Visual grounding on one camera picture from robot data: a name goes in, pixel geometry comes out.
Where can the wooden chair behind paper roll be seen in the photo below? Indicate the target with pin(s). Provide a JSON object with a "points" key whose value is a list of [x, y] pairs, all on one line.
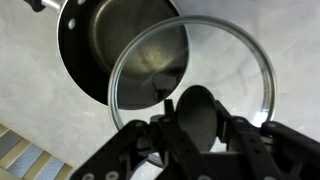
{"points": [[20, 156]]}

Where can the glass lid with black knob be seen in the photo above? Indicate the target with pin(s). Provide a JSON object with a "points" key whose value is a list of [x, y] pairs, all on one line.
{"points": [[196, 113]]}

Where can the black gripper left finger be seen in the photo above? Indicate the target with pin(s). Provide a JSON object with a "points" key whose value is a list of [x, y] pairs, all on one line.
{"points": [[133, 153]]}

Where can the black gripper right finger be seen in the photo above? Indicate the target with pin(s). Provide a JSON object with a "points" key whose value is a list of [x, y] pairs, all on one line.
{"points": [[286, 153]]}

